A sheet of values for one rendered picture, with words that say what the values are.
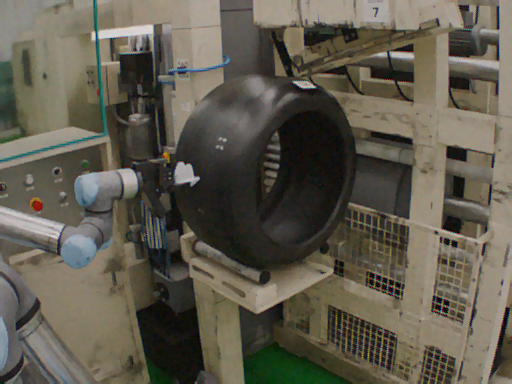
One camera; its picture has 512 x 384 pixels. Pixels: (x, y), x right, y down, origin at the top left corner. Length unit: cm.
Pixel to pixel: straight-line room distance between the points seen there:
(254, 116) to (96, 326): 120
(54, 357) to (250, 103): 88
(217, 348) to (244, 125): 107
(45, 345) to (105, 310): 133
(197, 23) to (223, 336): 122
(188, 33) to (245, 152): 55
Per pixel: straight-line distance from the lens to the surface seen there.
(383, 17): 152
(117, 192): 128
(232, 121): 141
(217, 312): 206
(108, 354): 231
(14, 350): 76
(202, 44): 177
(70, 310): 213
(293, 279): 180
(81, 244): 116
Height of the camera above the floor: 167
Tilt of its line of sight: 19 degrees down
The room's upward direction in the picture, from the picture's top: 3 degrees counter-clockwise
